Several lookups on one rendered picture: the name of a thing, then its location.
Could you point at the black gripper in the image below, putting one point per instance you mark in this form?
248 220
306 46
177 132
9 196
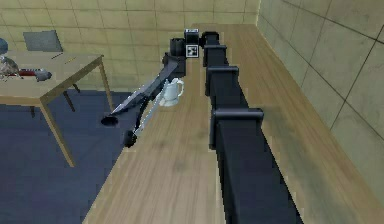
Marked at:
177 50

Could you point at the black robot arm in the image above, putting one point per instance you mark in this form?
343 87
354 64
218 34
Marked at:
246 160

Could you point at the white mug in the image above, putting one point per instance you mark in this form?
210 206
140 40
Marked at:
171 91

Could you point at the wooden table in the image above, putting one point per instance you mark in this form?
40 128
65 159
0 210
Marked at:
70 71

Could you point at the yellow pencil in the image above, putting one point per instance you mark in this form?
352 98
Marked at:
70 60

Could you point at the dark pencil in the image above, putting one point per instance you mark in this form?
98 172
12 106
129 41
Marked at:
57 56

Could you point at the red and grey object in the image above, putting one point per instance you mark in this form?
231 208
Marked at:
35 74

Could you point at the blue round object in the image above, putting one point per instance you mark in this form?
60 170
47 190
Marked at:
2 46

